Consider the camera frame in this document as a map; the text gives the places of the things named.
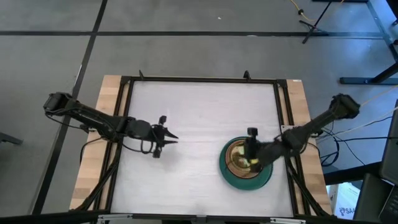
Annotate black frame beam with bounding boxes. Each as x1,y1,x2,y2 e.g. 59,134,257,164
0,210,398,224

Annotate grey furniture leg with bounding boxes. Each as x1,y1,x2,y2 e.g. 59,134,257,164
0,132,24,146

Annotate black equipment cabinet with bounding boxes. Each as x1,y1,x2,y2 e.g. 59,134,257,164
354,99,398,224

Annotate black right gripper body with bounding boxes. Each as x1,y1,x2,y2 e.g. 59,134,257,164
243,127,269,174

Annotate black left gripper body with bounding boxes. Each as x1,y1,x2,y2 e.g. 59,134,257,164
150,115,169,159

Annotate white table mat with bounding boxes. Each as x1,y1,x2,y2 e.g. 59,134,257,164
110,80,295,218

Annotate white printed box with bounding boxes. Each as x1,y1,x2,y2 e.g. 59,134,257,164
329,182,361,220

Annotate black tripod stand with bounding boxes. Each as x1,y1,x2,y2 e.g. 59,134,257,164
298,0,335,44

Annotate black floor cables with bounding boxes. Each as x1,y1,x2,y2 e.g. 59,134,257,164
310,115,398,167

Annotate black floor beam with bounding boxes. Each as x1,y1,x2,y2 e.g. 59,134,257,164
323,161,383,186

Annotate black metal table frame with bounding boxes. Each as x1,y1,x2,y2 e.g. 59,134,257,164
93,74,312,218

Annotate silver metal bracket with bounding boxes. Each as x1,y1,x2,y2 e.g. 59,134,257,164
96,213,134,224
269,217,307,224

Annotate black cable bundle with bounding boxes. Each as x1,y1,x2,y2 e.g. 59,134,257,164
287,152,332,217
73,152,124,212

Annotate yellow floor cable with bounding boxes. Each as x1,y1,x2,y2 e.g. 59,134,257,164
359,86,398,106

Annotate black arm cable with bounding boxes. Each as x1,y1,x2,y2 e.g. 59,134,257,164
79,136,156,164

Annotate yellow cable with plug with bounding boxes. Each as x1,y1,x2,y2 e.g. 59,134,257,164
289,0,313,22

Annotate black desk leg frame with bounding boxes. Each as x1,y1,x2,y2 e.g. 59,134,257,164
338,0,398,85

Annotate large blue plastic plate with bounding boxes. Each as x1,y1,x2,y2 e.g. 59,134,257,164
219,136,275,192

